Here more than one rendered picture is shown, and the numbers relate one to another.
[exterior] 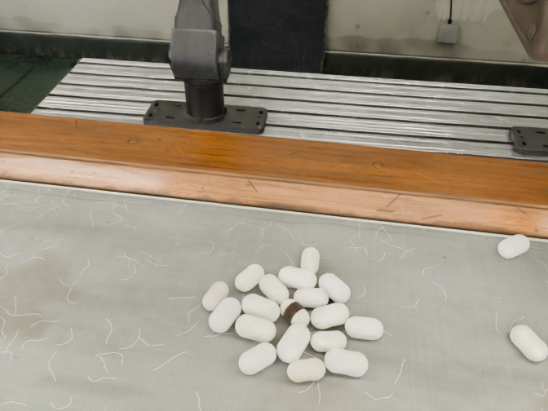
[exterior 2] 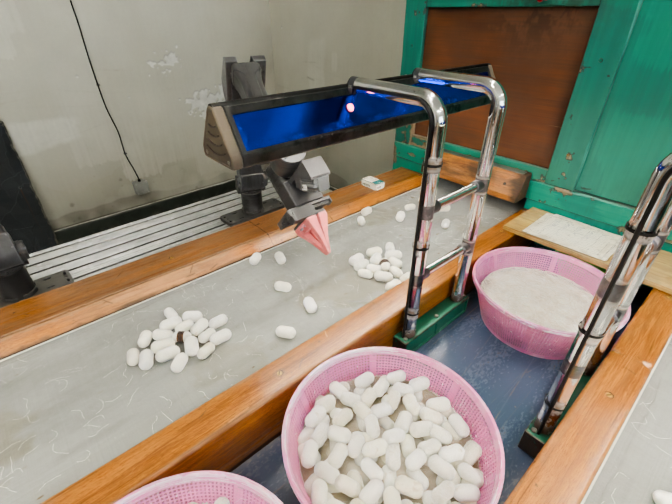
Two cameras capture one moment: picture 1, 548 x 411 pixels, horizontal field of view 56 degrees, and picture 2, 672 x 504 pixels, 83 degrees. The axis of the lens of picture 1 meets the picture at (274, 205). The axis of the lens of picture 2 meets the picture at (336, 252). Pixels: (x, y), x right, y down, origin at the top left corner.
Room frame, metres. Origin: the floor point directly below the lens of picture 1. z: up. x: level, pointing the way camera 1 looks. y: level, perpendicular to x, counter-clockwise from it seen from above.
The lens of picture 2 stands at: (-0.20, 0.15, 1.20)
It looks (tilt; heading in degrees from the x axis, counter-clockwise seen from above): 33 degrees down; 311
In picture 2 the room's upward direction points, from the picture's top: straight up
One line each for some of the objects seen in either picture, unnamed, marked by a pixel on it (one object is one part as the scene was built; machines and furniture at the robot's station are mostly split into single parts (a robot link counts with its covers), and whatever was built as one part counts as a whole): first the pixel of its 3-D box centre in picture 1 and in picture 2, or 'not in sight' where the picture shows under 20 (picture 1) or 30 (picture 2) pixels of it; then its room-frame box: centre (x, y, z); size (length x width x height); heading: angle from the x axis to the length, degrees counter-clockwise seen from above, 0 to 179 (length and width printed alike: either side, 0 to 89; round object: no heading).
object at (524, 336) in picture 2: not in sight; (539, 303); (-0.12, -0.53, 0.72); 0.27 x 0.27 x 0.10
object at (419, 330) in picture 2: not in sight; (411, 214); (0.10, -0.39, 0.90); 0.20 x 0.19 x 0.45; 82
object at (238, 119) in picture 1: (205, 97); (13, 282); (0.76, 0.12, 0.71); 0.20 x 0.07 x 0.08; 84
